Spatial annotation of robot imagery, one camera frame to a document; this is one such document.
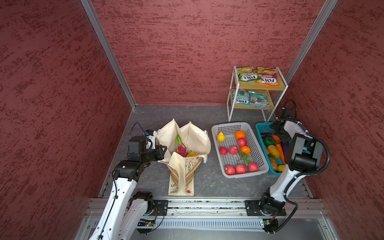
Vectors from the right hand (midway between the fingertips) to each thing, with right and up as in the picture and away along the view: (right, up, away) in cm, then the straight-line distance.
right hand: (276, 133), depth 96 cm
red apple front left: (-34, -19, -15) cm, 42 cm away
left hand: (-68, -7, -22) cm, 72 cm away
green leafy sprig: (-22, -15, -9) cm, 28 cm away
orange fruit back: (-24, -1, +1) cm, 24 cm away
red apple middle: (-30, -10, -7) cm, 32 cm away
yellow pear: (-36, -3, +1) cm, 36 cm away
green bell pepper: (-6, -5, -2) cm, 8 cm away
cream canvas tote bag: (-60, -16, -27) cm, 68 cm away
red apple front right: (-20, -18, -13) cm, 30 cm away
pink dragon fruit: (-62, -9, -10) cm, 64 cm away
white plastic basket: (-26, -11, -4) cm, 28 cm away
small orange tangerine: (-22, -9, -6) cm, 25 cm away
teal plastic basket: (-8, -17, -13) cm, 23 cm away
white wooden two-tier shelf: (-16, +28, -9) cm, 33 cm away
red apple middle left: (-36, -10, -7) cm, 38 cm away
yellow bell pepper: (-5, -10, -7) cm, 13 cm away
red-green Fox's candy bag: (-10, +22, +2) cm, 25 cm away
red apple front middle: (-28, -19, -15) cm, 37 cm away
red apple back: (-23, -6, -3) cm, 24 cm away
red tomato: (-2, -3, -4) cm, 5 cm away
